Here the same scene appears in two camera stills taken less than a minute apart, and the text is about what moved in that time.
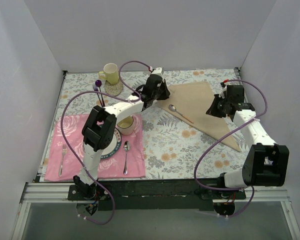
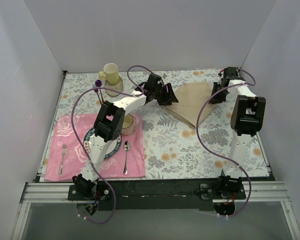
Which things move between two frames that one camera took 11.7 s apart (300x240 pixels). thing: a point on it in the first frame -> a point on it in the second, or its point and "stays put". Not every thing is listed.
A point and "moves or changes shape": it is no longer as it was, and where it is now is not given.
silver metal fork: (64, 151) stays put
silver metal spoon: (127, 147) stays put
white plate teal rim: (114, 147) stays put
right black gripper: (215, 108) -> (217, 94)
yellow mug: (110, 73) stays put
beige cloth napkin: (193, 99) moves or changes shape
